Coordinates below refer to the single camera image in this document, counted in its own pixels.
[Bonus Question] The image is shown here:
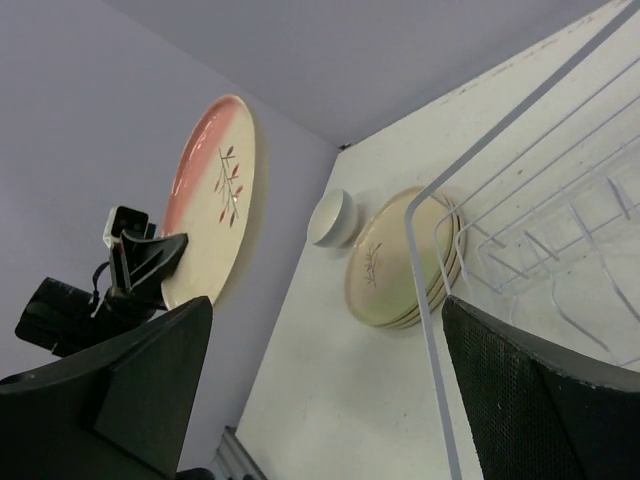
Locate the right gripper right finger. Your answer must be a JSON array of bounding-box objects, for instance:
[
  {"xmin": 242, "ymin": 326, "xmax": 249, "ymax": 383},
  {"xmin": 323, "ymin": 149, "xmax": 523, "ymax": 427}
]
[{"xmin": 442, "ymin": 296, "xmax": 639, "ymax": 479}]

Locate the cream plate orange patch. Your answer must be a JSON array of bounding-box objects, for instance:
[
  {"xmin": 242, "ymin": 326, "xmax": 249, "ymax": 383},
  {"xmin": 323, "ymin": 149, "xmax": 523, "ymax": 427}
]
[{"xmin": 161, "ymin": 95, "xmax": 256, "ymax": 309}]

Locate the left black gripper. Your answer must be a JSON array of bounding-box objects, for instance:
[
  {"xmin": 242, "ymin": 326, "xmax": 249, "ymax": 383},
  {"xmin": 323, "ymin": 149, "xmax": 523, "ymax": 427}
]
[{"xmin": 90, "ymin": 231, "xmax": 189, "ymax": 320}]

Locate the aluminium mounting rail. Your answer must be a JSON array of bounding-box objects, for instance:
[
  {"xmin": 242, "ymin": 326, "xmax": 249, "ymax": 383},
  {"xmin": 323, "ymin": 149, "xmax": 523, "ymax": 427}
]
[{"xmin": 211, "ymin": 426, "xmax": 267, "ymax": 480}]

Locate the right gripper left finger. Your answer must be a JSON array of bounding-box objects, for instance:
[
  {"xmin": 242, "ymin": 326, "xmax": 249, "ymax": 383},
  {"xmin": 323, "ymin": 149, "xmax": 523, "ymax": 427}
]
[{"xmin": 1, "ymin": 296, "xmax": 213, "ymax": 479}]

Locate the white wire dish rack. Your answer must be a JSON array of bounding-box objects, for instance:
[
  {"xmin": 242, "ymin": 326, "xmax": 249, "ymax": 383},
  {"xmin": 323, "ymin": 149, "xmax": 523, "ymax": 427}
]
[{"xmin": 405, "ymin": 1, "xmax": 639, "ymax": 479}]

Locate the cream plate green patch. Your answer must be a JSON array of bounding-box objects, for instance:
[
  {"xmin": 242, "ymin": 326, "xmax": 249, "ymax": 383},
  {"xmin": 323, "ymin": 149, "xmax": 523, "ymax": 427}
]
[{"xmin": 359, "ymin": 192, "xmax": 461, "ymax": 326}]

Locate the cream plate yellow patch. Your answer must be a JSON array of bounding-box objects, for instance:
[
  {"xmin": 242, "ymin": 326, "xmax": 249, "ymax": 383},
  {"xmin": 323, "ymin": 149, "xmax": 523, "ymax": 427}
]
[{"xmin": 369, "ymin": 197, "xmax": 469, "ymax": 330}]

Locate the white ceramic bowl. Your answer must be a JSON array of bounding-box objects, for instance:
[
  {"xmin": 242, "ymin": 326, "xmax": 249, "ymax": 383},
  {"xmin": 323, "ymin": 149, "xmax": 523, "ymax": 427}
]
[{"xmin": 307, "ymin": 188, "xmax": 358, "ymax": 248}]

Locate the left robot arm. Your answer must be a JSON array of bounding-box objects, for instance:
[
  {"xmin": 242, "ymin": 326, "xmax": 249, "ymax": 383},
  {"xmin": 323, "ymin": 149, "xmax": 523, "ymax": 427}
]
[{"xmin": 15, "ymin": 230, "xmax": 188, "ymax": 357}]

